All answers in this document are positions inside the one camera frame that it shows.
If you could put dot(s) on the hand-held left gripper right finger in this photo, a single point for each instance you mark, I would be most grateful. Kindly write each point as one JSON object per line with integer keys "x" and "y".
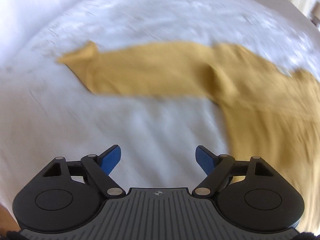
{"x": 205, "y": 159}

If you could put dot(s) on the mustard yellow knit sweater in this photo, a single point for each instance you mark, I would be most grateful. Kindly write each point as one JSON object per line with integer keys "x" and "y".
{"x": 225, "y": 90}

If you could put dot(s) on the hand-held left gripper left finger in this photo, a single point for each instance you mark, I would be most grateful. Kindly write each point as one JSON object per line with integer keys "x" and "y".
{"x": 111, "y": 158}

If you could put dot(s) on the white floral bedspread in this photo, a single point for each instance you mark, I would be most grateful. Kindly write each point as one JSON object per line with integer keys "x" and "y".
{"x": 140, "y": 25}

